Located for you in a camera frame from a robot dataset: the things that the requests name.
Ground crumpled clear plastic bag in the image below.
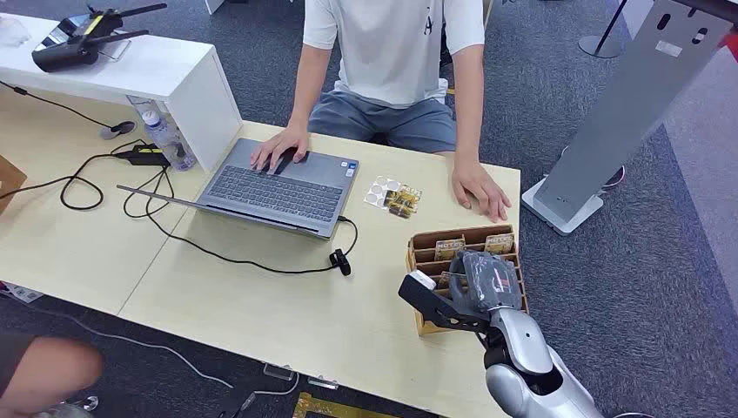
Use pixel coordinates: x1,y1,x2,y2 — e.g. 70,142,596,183
0,15,32,49

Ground black remote controller with antennas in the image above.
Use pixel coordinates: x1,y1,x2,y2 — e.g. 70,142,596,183
30,2,169,74

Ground grey desk cable grommet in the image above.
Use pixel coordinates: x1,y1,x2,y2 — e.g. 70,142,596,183
98,119,138,141

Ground black power adapter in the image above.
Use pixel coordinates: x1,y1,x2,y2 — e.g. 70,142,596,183
113,143,171,168

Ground person's bare knee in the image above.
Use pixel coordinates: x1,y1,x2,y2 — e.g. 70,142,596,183
0,333,106,418

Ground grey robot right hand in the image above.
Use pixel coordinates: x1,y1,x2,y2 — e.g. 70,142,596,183
448,250,524,316

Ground stanchion post with round base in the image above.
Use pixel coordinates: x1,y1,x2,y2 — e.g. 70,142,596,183
577,0,631,60

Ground clear plastic water bottle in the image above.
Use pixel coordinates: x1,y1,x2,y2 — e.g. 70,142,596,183
141,109,198,173

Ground person's left hand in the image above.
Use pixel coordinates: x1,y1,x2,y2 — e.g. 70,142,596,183
450,159,513,225

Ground person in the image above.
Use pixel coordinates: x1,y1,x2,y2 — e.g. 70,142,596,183
249,0,513,225

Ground grey laptop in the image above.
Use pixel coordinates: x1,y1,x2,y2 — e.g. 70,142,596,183
116,138,361,241

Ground yellow flat frame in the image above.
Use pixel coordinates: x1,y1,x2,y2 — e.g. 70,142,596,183
292,391,400,418

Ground wooden slotted card holder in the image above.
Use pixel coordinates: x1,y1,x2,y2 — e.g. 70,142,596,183
406,224,530,338

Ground person's right hand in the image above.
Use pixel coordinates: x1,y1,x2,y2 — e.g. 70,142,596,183
249,127,312,173

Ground white power strip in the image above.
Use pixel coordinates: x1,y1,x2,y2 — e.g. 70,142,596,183
0,281,45,305

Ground black adapter cable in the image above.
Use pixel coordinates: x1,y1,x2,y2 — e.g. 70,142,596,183
0,138,148,212

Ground white desk shelf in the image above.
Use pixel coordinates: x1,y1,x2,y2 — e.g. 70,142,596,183
0,11,244,173

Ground white floor cable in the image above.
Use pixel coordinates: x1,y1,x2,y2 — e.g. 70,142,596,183
17,300,301,399

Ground grey kiosk stand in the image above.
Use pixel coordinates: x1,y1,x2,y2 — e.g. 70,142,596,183
520,0,738,237

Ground black laptop charging cable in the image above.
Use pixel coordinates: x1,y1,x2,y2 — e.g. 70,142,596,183
122,165,359,278

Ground black bracket wrist camera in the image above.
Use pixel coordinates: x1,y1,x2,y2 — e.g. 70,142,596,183
398,270,493,336

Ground brown cardboard box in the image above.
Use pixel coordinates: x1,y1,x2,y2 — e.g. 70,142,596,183
0,153,29,216

